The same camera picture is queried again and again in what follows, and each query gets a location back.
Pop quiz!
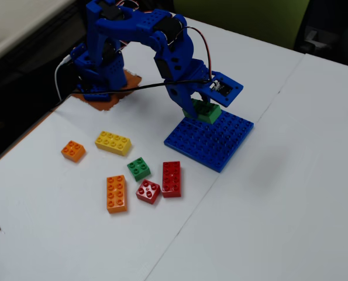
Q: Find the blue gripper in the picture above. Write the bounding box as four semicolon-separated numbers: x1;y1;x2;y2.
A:
164;57;213;120

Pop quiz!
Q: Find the green 2x4 block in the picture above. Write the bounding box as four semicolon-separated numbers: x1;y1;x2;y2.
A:
181;98;222;124

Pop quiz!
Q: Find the red 2x4 block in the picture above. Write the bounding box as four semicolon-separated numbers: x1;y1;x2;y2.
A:
161;160;183;198

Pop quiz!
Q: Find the green 2x2 block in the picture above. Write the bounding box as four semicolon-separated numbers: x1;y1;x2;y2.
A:
126;157;151;182

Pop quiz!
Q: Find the yellow 2x4 block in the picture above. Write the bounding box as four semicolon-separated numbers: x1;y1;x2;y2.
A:
94;131;132;157

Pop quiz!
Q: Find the red 2x2 block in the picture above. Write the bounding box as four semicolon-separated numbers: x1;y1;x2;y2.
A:
135;179;162;205

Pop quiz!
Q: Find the orange 2x4 block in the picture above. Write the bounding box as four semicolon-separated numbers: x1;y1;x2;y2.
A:
106;174;128;214

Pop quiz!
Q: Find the orange 2x2 block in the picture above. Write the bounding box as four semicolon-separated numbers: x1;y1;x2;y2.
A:
60;140;87;163

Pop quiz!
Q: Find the green chair back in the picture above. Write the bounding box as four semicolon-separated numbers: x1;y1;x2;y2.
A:
173;0;311;51

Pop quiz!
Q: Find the white board sheet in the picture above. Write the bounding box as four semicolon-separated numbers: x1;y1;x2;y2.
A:
0;11;306;281
144;53;348;281

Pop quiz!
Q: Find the black chair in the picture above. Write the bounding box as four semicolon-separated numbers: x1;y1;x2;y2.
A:
293;0;348;70

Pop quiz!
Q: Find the white side table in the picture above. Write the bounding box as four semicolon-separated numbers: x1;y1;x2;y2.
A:
0;0;75;68

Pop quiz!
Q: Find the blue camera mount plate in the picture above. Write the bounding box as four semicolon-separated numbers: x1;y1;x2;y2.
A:
201;71;244;107

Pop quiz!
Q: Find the blue 8x8 base plate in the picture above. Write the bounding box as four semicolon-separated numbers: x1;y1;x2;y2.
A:
163;108;255;174

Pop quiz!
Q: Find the black cable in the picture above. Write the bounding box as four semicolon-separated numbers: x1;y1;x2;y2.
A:
50;78;213;111

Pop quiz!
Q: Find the red servo wire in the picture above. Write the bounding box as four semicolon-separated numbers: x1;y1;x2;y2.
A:
173;25;215;82

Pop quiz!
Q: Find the white cable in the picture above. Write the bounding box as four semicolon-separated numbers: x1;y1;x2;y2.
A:
54;56;73;101

